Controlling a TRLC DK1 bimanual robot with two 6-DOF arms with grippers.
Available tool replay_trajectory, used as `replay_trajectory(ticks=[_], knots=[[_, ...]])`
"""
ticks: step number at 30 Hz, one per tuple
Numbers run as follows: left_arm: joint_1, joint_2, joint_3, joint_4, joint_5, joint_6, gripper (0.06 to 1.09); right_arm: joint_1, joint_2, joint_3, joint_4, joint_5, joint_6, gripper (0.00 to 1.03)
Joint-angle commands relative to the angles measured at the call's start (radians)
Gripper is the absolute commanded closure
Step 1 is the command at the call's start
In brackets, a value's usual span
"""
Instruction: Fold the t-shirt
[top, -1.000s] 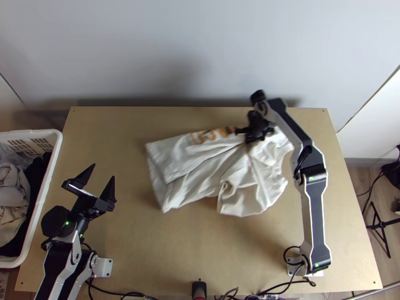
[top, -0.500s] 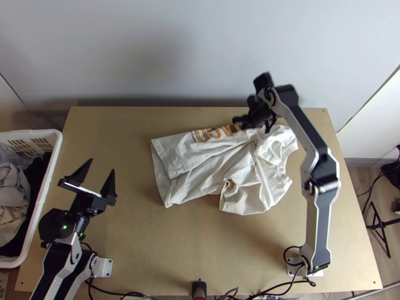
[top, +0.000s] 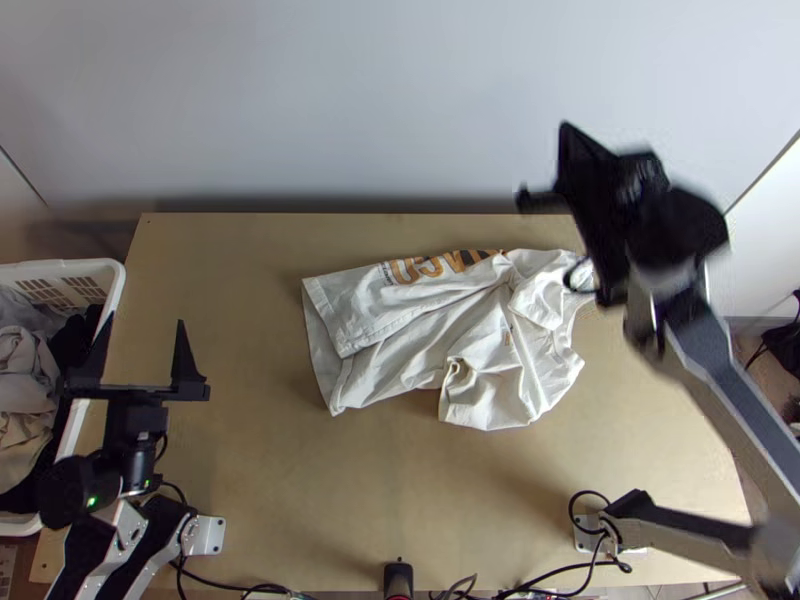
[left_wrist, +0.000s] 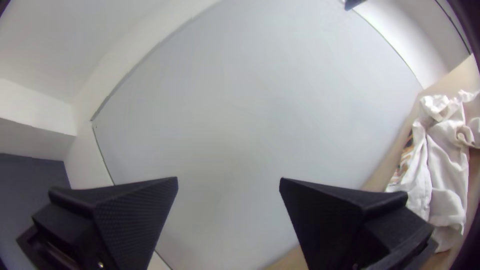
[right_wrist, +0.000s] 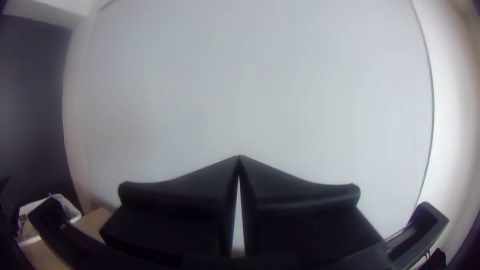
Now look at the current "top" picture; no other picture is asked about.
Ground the heap of clothes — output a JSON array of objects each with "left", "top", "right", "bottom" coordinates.
[{"left": 0, "top": 287, "right": 104, "bottom": 515}]

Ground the black cable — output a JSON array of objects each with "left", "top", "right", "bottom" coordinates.
[
  {"left": 567, "top": 490, "right": 634, "bottom": 574},
  {"left": 167, "top": 549, "right": 294, "bottom": 600},
  {"left": 499, "top": 559, "right": 604, "bottom": 600}
]

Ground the white t-shirt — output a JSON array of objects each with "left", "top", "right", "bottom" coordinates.
[{"left": 301, "top": 246, "right": 598, "bottom": 433}]

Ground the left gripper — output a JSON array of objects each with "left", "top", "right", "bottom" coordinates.
[{"left": 59, "top": 311, "right": 213, "bottom": 449}]

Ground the white laundry basket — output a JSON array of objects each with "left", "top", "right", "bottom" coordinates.
[{"left": 0, "top": 257, "right": 127, "bottom": 538}]

